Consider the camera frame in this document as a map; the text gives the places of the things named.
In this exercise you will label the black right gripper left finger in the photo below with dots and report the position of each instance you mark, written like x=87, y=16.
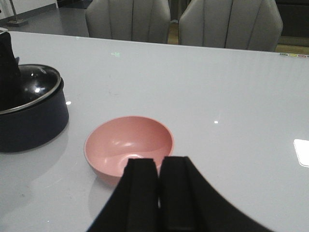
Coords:
x=133, y=205

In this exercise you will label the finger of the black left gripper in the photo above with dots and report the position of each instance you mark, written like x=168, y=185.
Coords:
x=8, y=67

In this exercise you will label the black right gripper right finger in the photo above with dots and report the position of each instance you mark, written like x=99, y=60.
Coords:
x=190, y=204

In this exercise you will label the glass lid blue knob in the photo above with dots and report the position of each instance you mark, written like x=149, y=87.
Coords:
x=26, y=86

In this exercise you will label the pink bowl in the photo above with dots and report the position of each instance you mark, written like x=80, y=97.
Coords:
x=109, y=146

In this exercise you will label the dark blue saucepan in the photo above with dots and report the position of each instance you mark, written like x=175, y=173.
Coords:
x=34, y=126

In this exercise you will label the left grey chair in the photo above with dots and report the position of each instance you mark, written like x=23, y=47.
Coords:
x=129, y=20

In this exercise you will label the grey chair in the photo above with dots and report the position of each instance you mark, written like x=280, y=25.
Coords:
x=129, y=20
x=233, y=24

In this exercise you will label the right grey chair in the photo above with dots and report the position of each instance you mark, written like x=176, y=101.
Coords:
x=233, y=24

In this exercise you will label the barrier post stand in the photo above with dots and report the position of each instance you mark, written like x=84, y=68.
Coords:
x=16, y=22

